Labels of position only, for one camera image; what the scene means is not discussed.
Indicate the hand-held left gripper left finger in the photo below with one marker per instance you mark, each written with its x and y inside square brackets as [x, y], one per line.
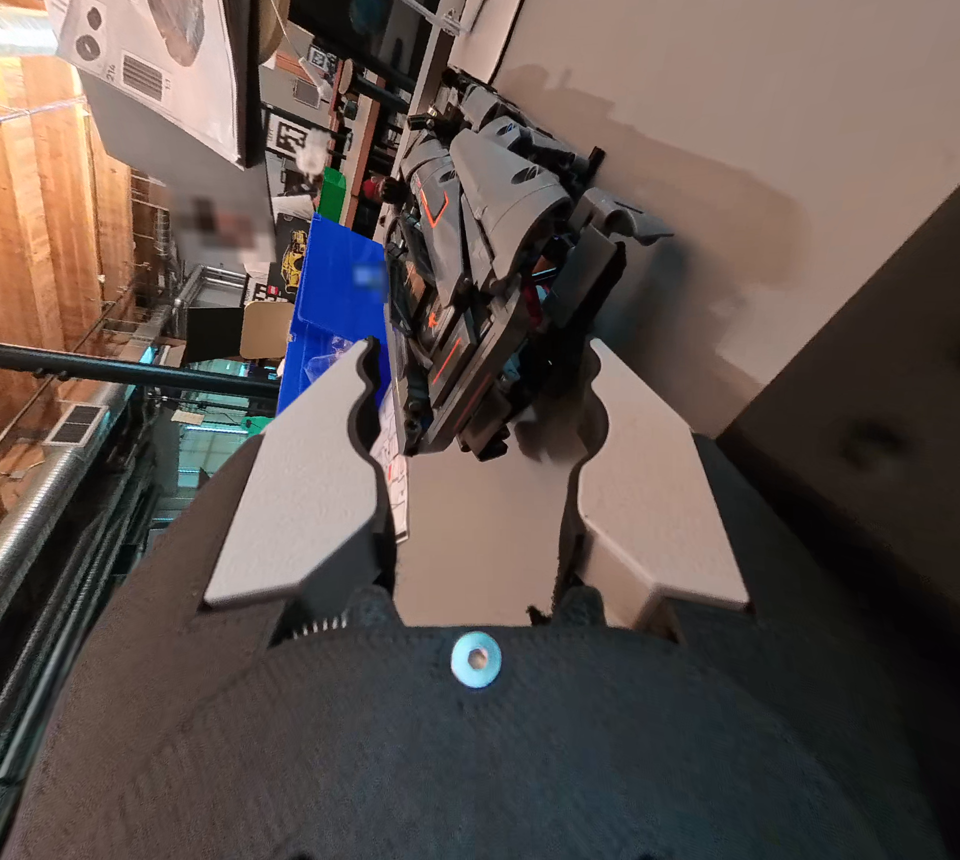
[300, 500]

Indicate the crumpled clear bag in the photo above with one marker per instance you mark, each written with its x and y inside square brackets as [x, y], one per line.
[313, 153]

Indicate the green plastic box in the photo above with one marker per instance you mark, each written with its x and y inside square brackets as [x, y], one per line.
[334, 200]

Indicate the grey toy car model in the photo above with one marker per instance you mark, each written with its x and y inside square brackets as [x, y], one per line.
[487, 215]

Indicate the white sticker sheet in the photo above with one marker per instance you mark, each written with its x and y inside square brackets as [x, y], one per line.
[394, 477]

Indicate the black box yellow car print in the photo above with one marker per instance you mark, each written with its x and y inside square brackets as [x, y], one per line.
[291, 261]

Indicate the blue plastic bin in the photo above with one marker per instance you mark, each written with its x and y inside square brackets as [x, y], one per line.
[330, 290]

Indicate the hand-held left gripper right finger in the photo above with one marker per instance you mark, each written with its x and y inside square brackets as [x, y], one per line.
[652, 500]

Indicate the tan plywood chair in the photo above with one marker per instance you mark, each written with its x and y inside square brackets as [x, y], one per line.
[266, 331]

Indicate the silver air duct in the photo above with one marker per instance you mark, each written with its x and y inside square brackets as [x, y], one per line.
[45, 500]

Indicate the clear bags of toy parts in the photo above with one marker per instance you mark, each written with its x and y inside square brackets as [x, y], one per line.
[334, 357]

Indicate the black steel pole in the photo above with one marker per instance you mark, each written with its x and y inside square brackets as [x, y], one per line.
[112, 369]

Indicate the white air vent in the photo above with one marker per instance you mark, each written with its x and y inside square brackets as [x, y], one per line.
[75, 425]

